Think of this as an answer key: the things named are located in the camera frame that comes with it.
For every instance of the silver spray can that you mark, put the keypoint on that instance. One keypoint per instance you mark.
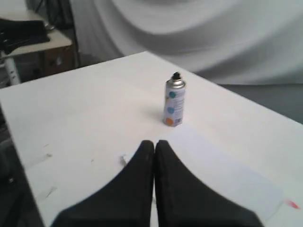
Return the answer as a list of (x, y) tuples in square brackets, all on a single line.
[(175, 89)]

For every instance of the background desk with equipment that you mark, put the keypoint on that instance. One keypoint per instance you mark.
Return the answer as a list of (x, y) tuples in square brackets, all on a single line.
[(26, 29)]

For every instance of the white paper stack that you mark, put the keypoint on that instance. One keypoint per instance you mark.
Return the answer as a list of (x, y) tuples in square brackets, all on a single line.
[(219, 171)]

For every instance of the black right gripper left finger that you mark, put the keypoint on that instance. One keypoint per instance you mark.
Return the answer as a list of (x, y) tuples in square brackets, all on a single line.
[(126, 201)]

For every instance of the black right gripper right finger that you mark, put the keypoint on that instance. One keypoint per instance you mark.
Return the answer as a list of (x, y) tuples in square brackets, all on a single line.
[(184, 201)]

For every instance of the white backdrop cloth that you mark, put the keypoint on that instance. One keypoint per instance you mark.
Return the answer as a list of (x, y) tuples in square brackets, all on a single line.
[(237, 42)]

